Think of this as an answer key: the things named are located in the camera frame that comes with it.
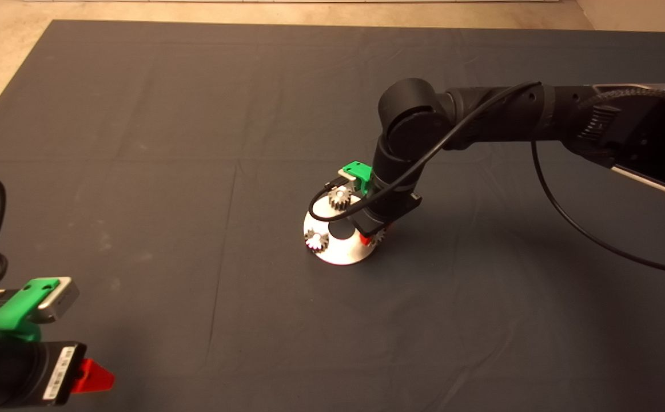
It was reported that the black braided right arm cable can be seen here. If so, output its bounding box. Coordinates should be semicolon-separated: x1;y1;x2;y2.
581;87;665;115

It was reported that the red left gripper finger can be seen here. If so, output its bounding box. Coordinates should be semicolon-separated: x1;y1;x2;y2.
71;358;116;394

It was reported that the round metal carrier plate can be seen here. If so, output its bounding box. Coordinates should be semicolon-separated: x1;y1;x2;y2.
302;193;380;266

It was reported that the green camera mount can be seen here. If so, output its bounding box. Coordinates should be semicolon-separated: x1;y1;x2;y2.
341;161;374;193
0;278;61;342

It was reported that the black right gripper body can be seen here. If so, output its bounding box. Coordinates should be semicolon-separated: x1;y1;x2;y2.
351;192;423;238

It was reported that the dark grey table cloth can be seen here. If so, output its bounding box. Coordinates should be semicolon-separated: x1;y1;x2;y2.
0;21;665;412

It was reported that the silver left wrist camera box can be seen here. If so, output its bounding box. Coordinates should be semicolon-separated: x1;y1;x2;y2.
38;277;80;322

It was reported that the green left camera mount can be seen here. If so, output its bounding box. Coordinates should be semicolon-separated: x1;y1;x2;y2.
0;278;61;342

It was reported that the green right camera mount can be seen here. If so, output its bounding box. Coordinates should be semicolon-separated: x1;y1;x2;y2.
341;161;374;193

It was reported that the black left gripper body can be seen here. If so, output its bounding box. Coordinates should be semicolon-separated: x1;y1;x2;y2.
32;341;87;407

